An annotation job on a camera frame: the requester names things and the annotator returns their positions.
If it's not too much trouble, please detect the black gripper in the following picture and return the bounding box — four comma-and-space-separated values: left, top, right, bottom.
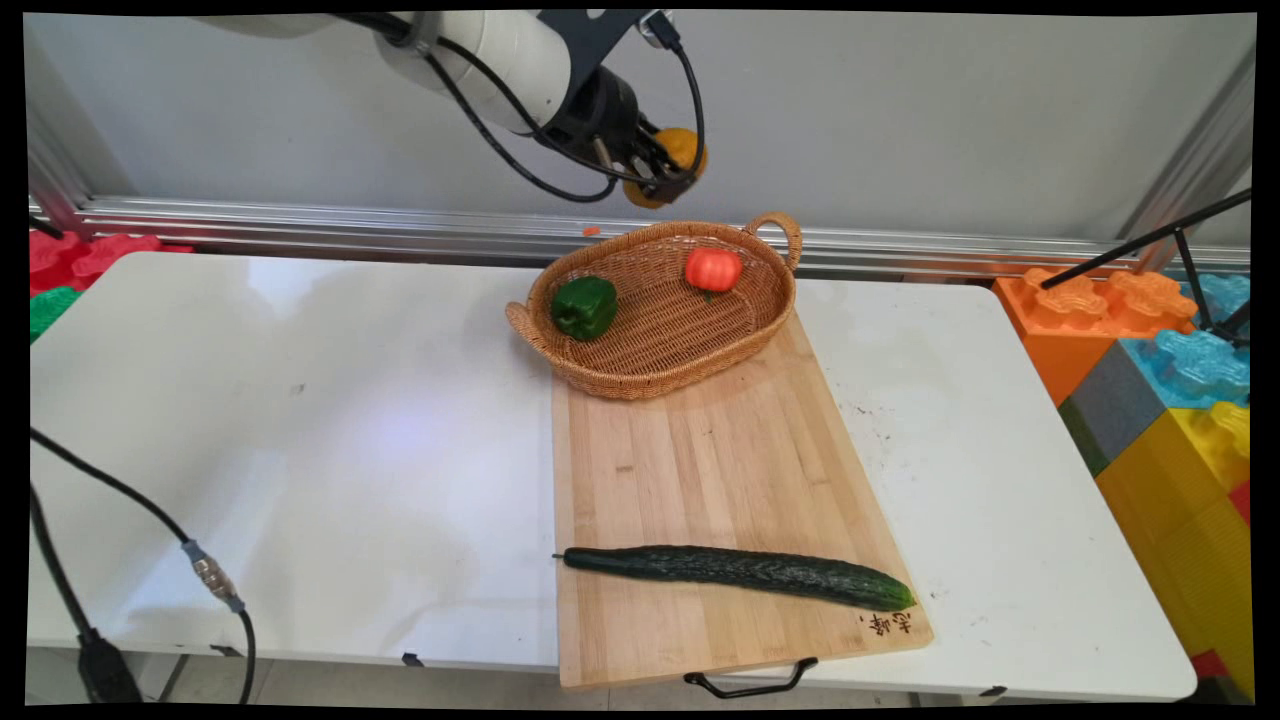
543, 64, 700, 206

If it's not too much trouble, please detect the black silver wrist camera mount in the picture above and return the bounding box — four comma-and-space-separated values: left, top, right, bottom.
538, 10, 683, 73

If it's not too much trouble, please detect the grey foam block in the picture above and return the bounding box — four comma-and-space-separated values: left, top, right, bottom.
1058, 340, 1167, 479

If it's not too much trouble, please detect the green foam block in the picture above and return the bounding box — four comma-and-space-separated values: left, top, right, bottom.
28, 286, 83, 343

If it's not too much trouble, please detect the black tripod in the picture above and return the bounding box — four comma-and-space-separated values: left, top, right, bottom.
1040, 188, 1255, 349

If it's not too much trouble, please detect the brown potato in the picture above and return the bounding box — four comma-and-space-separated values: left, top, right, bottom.
621, 126, 709, 210

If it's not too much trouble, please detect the woven wicker basket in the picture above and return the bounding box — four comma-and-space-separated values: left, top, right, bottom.
505, 211, 806, 403

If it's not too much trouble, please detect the slanted aluminium frame post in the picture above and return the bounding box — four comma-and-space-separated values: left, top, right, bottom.
1115, 45, 1257, 271

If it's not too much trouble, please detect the dark green cucumber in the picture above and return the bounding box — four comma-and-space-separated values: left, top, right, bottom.
553, 544, 919, 614

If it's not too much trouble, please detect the aluminium frame rail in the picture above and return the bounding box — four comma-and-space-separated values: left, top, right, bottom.
28, 194, 1253, 281

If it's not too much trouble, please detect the blue foam block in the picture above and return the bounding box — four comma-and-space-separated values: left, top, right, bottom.
1118, 272, 1253, 411

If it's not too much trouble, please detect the black cable with metal connector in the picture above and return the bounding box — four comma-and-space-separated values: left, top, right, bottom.
28, 428, 258, 705

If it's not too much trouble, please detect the green bell pepper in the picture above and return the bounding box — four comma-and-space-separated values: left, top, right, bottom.
550, 275, 620, 343

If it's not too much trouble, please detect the black cutting board handle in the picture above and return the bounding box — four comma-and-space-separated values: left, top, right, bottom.
683, 656, 821, 700

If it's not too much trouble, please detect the black cable with thick plug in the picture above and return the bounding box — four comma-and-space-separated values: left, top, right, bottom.
28, 484, 144, 705

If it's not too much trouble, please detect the red tomato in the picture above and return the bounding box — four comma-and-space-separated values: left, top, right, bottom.
684, 246, 745, 295

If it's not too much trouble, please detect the orange foam block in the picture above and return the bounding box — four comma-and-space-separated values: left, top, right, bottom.
992, 266, 1199, 408

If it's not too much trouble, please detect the wooden cutting board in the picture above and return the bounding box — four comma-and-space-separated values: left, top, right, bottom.
550, 310, 936, 693

